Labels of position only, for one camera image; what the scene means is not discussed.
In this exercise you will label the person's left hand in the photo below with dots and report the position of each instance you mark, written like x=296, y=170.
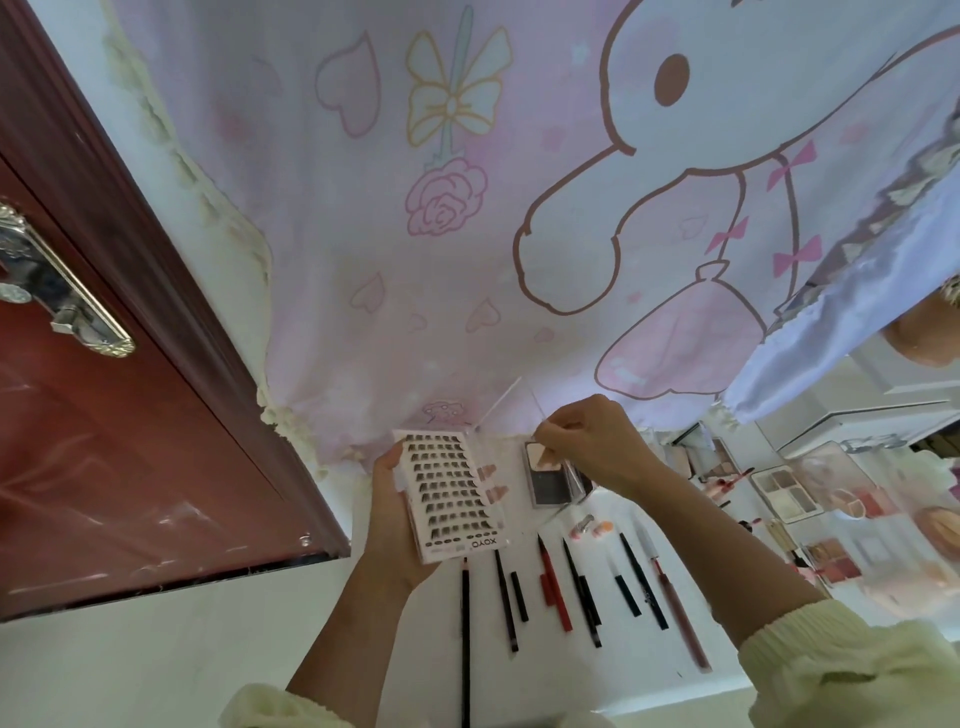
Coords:
x=393, y=533

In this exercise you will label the person's right hand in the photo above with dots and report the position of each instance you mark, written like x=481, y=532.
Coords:
x=600, y=443

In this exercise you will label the lavender rectangular palette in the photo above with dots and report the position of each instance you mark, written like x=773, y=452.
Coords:
x=548, y=480

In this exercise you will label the white false eyelash tray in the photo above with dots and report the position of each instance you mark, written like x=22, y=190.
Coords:
x=450, y=495

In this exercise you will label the small pink tube cap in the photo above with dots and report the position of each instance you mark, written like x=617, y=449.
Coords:
x=603, y=528

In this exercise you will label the clear plastic tray cover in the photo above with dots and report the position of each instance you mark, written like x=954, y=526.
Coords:
x=507, y=408

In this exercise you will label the white square compact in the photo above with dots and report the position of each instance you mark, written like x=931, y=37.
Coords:
x=702, y=450

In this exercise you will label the short black pencil cap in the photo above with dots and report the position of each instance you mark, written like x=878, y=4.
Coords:
x=627, y=596
x=518, y=596

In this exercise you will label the red lip pencil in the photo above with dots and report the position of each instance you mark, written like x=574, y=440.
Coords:
x=554, y=582

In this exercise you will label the tan eyeshadow palette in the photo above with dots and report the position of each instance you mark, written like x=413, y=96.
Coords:
x=785, y=492

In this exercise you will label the small round white jar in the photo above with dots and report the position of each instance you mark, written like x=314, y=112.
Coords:
x=851, y=503

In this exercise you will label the small brown quad eyeshadow palette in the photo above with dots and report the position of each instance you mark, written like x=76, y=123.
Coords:
x=833, y=563

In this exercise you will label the pink blush pan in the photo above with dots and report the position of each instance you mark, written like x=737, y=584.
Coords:
x=878, y=500

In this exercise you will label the pink foundation tube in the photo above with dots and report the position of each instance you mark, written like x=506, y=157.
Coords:
x=908, y=585

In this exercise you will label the pink cushion compact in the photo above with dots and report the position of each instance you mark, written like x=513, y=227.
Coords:
x=945, y=528

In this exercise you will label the person's right forearm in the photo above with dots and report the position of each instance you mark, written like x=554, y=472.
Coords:
x=735, y=578

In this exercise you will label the person's left forearm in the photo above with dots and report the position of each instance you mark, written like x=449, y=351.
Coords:
x=353, y=638

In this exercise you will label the white table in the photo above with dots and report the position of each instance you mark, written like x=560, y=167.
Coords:
x=413, y=660

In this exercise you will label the reddish brown door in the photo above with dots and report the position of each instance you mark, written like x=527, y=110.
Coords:
x=105, y=465

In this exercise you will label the white shelf unit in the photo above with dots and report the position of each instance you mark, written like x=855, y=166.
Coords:
x=893, y=383

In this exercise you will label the pink cartoon print cloth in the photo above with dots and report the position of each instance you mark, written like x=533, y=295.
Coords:
x=300, y=225

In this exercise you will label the terracotta pot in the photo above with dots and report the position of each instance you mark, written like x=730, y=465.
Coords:
x=927, y=333

